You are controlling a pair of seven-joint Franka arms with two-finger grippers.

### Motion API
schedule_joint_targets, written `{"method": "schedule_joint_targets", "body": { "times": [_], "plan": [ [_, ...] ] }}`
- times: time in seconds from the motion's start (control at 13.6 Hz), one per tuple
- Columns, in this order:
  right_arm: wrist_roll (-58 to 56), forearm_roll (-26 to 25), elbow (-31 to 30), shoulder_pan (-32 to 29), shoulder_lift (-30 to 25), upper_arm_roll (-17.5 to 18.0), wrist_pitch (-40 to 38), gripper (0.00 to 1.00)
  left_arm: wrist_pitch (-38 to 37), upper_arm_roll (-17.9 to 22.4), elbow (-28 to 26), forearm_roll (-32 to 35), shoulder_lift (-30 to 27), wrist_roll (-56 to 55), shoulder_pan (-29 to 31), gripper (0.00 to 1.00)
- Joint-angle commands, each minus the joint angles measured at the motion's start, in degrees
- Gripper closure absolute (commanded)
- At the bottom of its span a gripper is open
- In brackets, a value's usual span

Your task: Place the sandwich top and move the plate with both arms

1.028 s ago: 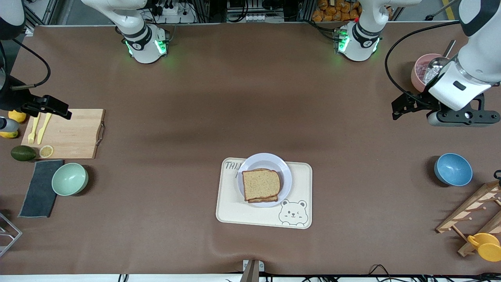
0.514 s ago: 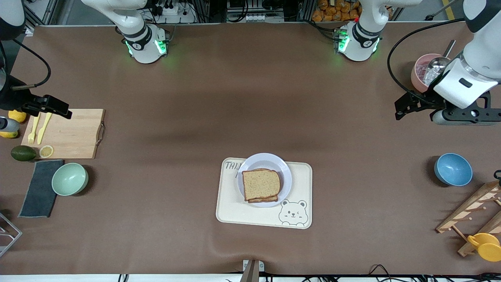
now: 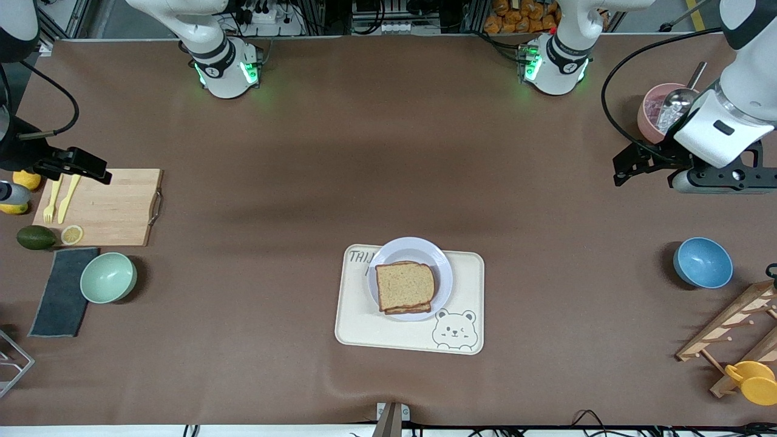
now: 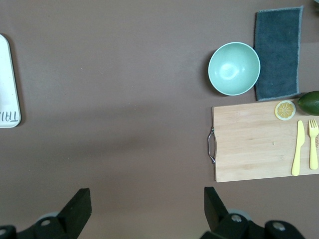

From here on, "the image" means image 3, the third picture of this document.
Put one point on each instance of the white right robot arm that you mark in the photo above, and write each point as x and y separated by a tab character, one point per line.
224	73

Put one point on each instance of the green avocado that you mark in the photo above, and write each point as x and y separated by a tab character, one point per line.
35	237

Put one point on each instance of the grey power strip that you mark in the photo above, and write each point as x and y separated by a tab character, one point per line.
388	27

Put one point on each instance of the lemon slice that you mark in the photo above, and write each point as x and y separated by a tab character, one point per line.
71	235

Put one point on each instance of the white power strip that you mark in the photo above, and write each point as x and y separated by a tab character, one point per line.
267	17

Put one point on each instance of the wooden cutting board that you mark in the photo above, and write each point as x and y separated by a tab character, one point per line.
115	206

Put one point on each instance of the plain brown bread slice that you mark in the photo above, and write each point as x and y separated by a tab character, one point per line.
403	285

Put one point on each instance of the blue bowl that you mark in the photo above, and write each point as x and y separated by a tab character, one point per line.
704	264

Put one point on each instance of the clear ice cubes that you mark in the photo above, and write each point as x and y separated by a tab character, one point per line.
654	109

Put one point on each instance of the yellow plastic fork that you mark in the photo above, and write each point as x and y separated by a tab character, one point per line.
50	209

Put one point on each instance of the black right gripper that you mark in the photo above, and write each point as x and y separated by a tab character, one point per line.
13	152

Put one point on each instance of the wooden cup rack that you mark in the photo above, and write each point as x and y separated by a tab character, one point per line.
722	331

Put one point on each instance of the white round plate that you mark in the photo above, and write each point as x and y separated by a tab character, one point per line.
419	249

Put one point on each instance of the cream bear print tray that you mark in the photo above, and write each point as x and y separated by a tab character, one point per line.
364	334

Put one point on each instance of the metal table clamp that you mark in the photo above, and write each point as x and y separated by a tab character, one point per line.
390	419

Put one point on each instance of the yellow cup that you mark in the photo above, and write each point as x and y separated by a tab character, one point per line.
759	385

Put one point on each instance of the yellow plastic knife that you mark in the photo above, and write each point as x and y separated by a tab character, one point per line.
65	203

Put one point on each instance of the orange snack pile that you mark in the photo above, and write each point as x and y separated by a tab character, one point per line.
510	18

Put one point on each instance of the grey cloth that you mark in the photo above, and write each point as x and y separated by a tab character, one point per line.
61	297

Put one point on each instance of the oval yellow lemon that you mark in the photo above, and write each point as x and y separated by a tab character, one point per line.
12	210

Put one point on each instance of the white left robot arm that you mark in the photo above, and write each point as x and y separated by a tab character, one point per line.
728	127

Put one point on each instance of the metal scoop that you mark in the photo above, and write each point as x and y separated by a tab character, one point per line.
680	100

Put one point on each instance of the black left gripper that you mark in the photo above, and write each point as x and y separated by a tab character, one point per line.
665	158

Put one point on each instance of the mint green bowl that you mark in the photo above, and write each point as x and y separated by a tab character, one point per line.
108	278

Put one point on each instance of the round yellow lemon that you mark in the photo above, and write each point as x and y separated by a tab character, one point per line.
27	180

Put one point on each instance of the pink bowl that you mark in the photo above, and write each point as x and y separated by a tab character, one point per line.
646	121

